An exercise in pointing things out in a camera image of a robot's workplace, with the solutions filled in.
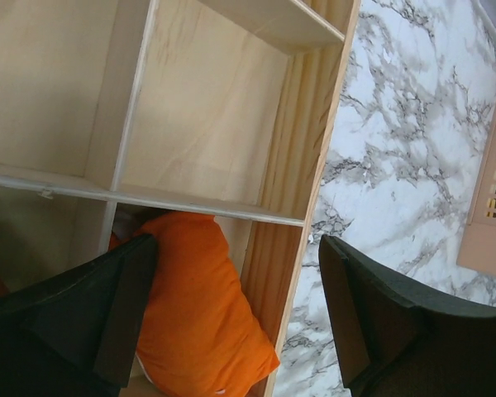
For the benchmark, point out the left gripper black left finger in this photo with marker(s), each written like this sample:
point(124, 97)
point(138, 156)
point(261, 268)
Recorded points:
point(75, 334)

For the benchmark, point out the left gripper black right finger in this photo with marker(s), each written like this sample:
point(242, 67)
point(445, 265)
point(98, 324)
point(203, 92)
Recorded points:
point(395, 336)

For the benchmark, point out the bright orange underwear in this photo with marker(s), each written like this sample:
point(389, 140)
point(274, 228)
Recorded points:
point(199, 336)

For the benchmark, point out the wooden compartment organizer tray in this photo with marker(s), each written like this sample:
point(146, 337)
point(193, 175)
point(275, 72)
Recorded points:
point(222, 108)

